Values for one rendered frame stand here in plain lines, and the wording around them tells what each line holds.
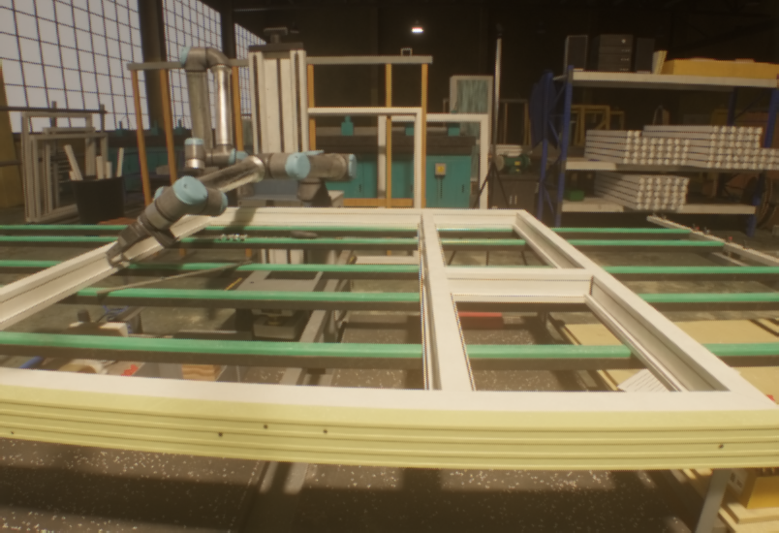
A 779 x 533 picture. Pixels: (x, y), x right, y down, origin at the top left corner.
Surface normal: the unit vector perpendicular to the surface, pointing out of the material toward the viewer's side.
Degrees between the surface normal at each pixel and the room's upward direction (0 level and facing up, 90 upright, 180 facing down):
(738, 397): 0
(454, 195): 90
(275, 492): 0
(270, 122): 90
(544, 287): 90
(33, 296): 90
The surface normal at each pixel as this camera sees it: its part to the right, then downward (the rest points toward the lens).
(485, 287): -0.05, 0.25
